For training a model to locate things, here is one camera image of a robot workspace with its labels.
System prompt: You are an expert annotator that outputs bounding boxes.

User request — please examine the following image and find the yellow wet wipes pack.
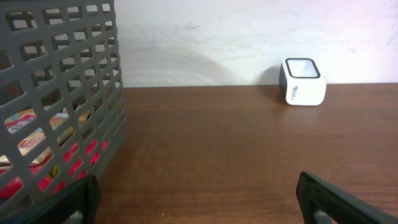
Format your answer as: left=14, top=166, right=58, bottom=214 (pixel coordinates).
left=4, top=108, right=73, bottom=165

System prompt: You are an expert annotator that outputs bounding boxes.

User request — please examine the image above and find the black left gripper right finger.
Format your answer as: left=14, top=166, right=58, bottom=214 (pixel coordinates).
left=296, top=171, right=397, bottom=224

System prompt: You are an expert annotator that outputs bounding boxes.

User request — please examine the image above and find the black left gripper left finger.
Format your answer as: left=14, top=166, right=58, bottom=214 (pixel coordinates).
left=1, top=174, right=101, bottom=224

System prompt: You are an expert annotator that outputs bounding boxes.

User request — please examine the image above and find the white barcode scanner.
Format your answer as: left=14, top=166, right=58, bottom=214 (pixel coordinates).
left=279, top=57, right=326, bottom=106

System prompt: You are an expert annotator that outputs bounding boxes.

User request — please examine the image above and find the grey plastic lattice basket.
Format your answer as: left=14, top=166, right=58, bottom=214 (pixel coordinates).
left=1, top=0, right=126, bottom=219

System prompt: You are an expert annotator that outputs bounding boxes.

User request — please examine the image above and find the red snack bag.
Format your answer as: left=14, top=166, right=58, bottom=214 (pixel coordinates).
left=0, top=139, right=109, bottom=200

